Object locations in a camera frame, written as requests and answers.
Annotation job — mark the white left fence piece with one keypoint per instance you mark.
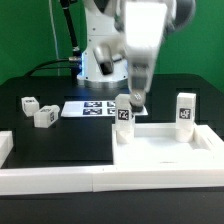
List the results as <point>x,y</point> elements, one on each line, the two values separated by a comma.
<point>6,145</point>

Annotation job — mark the white right fence piece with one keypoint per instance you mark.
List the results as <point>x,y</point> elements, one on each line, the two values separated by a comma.
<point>216,133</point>

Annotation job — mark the white fence piece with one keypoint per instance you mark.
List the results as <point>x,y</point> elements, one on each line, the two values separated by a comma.
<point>6,145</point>
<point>216,133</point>

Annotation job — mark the white front fence bar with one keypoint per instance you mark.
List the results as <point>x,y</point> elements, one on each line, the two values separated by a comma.
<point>27,181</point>

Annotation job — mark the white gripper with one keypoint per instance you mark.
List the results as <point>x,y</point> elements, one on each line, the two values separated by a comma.
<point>139,43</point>

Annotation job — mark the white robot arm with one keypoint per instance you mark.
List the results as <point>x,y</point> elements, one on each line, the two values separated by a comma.
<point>104,20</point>

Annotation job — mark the white square table top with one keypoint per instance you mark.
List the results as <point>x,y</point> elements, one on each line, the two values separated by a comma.
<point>155,143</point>

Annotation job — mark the white sheet with markers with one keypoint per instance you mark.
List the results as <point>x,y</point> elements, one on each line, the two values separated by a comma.
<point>105,108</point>

